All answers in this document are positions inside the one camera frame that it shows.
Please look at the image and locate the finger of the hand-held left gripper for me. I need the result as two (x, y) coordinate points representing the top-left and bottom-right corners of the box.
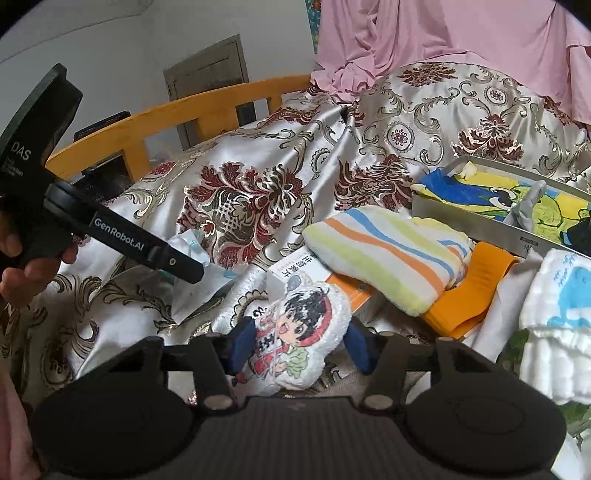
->
(44, 181), (205, 284)

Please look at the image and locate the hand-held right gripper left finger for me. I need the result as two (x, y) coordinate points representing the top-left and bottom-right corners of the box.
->
(134, 318), (257, 412)

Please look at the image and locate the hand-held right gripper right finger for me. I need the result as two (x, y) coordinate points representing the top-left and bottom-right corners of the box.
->
(345, 318), (458, 410)

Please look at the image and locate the cartoon figure plush pouch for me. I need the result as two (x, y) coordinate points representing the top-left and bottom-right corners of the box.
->
(238, 272), (354, 395)

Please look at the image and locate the striped pastel towel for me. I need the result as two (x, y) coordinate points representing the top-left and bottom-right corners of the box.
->
(302, 205), (474, 317)

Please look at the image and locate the grey storage box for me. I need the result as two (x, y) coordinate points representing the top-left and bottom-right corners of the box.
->
(411, 154), (591, 254)

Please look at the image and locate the white cloth with blue print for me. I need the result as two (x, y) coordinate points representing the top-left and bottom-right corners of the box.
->
(519, 249), (591, 407)

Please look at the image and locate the person's left hand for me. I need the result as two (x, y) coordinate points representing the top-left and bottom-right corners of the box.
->
(0, 198), (80, 309)

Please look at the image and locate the black device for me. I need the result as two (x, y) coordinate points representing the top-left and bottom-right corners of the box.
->
(74, 111), (132, 139)

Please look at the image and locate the clear plastic tissue packet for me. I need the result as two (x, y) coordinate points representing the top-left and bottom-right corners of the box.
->
(164, 229), (238, 324)

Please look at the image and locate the white and orange book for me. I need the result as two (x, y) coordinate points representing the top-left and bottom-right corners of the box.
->
(267, 244), (375, 319)

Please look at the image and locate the orange cloth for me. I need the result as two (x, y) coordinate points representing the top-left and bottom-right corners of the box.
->
(422, 241), (520, 340)

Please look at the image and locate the floral satin blanket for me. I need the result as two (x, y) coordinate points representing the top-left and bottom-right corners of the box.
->
(0, 62), (591, 480)

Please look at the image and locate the plain white cloth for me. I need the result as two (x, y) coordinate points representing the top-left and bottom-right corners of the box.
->
(462, 263), (546, 361)

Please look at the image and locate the green leaf print cloth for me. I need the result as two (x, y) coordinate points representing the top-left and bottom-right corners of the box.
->
(496, 325), (591, 439)

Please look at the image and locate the yellow blue cartoon towel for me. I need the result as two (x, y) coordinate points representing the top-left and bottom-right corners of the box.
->
(418, 166), (591, 245)

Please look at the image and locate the grey sock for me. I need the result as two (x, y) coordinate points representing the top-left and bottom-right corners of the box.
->
(503, 179), (548, 229)

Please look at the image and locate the black cloth item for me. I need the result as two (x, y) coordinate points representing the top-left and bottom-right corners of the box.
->
(564, 222), (591, 257)

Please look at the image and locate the pink hanging cloth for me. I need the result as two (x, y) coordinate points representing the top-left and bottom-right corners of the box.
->
(310, 0), (591, 139)

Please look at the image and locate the wooden bed rail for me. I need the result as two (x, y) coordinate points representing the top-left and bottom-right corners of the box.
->
(46, 74), (312, 183)

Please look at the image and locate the grey wall cabinet door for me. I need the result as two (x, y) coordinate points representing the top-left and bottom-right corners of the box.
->
(164, 34), (257, 151)

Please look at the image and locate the colourful wall poster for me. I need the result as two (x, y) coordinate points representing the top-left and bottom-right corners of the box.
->
(305, 0), (324, 54)

